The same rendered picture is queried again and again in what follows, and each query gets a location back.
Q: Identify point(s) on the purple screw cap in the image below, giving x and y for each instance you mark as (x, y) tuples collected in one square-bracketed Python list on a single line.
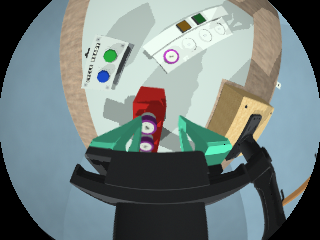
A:
[(147, 144), (171, 56), (149, 125)]

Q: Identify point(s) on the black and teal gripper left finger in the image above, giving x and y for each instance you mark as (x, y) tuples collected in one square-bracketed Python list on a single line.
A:
[(117, 138)]

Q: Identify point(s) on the red tube rack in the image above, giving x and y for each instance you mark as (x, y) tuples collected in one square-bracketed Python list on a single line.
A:
[(150, 99)]

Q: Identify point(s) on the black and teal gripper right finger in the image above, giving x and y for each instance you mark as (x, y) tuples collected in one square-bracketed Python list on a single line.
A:
[(214, 146)]

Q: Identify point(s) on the pale grey flat mat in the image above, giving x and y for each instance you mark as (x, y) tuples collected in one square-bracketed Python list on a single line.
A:
[(191, 88)]

